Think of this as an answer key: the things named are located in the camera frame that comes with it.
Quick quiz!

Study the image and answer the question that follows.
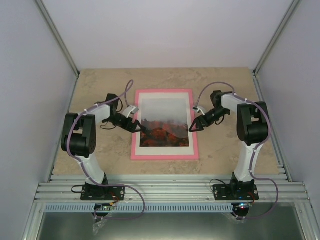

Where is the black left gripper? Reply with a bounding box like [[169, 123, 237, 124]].
[[105, 113, 141, 134]]

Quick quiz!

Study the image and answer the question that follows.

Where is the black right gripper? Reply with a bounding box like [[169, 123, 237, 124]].
[[189, 107, 230, 133]]

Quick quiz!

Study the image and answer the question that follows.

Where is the red forest photo print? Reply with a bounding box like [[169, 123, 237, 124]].
[[139, 98, 190, 148]]

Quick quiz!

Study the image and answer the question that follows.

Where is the white mat board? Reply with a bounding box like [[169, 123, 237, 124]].
[[134, 92, 196, 156]]

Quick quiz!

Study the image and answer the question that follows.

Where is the pink wooden picture frame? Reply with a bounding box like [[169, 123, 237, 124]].
[[130, 88, 200, 161]]

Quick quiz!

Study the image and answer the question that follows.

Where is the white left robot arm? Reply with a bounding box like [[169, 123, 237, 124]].
[[61, 93, 150, 200]]

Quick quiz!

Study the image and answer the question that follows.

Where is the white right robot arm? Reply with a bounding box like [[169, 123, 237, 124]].
[[189, 90, 272, 200]]

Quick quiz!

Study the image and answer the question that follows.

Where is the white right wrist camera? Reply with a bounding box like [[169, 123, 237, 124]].
[[192, 105, 207, 116]]

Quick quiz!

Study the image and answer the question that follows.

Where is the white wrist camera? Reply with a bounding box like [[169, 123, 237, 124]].
[[192, 105, 207, 116], [122, 105, 139, 118]]

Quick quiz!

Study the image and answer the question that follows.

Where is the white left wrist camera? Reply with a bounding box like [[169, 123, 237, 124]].
[[122, 105, 139, 118]]

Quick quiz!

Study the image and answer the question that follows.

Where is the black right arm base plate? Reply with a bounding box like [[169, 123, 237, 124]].
[[212, 183, 260, 201]]

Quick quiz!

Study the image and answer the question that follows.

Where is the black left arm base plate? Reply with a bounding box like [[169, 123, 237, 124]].
[[80, 183, 126, 202]]

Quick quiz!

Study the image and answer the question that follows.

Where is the aluminium rail platform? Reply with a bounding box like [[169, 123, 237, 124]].
[[34, 165, 310, 203]]

